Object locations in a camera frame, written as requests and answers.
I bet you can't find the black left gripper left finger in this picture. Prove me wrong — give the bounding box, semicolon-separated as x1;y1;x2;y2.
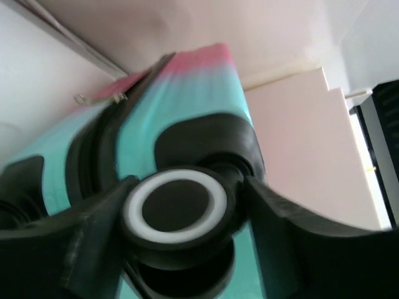
1;176;138;298

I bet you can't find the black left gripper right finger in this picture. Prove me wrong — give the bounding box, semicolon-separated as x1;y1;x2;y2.
244;177;398;298

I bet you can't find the pink teal suitcase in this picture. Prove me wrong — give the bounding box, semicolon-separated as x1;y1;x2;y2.
0;43;266;299

